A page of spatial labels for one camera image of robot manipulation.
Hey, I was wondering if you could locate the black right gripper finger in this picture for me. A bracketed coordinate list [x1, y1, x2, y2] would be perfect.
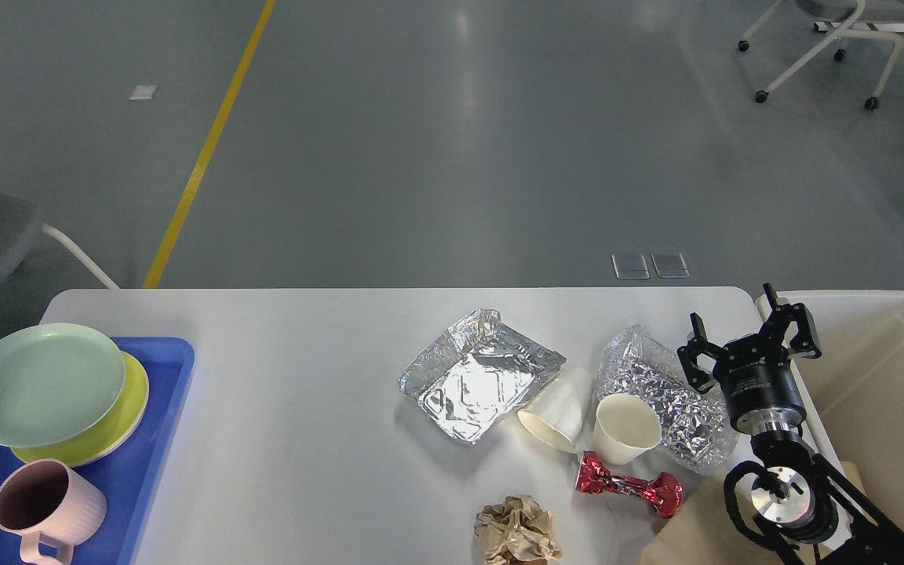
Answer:
[758, 282, 822, 359]
[677, 312, 733, 394]

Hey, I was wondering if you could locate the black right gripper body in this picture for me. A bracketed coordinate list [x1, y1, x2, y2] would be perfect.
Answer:
[715, 336, 807, 434]

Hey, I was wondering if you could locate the light green plate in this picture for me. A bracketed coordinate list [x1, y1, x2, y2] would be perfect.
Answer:
[0, 323, 126, 448]

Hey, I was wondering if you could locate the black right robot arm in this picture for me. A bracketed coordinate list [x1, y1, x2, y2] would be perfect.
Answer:
[677, 283, 904, 564]

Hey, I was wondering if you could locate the crumpled aluminium foil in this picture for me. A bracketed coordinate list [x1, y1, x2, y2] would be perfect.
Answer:
[593, 325, 738, 476]

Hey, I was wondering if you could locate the upright white paper cup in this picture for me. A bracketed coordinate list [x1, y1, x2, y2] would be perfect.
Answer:
[592, 393, 662, 465]

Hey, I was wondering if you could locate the beige plastic bin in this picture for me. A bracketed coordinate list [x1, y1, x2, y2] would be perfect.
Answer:
[779, 290, 904, 530]

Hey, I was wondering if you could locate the red foil wrapper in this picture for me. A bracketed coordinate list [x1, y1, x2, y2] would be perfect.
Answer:
[574, 450, 683, 519]

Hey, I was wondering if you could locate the yellow plate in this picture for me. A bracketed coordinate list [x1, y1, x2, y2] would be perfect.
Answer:
[10, 352, 150, 468]

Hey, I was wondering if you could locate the lying white paper cup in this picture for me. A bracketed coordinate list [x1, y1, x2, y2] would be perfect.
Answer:
[517, 363, 593, 454]

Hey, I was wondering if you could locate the brown paper bag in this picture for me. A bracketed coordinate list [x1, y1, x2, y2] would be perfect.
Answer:
[637, 461, 869, 565]

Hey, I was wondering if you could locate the blue plastic tray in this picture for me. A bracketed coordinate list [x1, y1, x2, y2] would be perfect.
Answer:
[0, 337, 195, 564]

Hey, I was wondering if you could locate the flat aluminium foil tray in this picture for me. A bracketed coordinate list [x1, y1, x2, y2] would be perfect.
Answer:
[398, 308, 567, 444]

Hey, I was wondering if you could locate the crumpled brown paper ball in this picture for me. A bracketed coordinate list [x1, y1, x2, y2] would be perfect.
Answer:
[473, 496, 563, 564]

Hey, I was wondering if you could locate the white chair base bar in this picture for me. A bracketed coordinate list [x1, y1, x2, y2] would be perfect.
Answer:
[813, 21, 904, 35]

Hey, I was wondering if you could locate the white wheeled chair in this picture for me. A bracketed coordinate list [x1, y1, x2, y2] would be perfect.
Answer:
[753, 1, 904, 111]

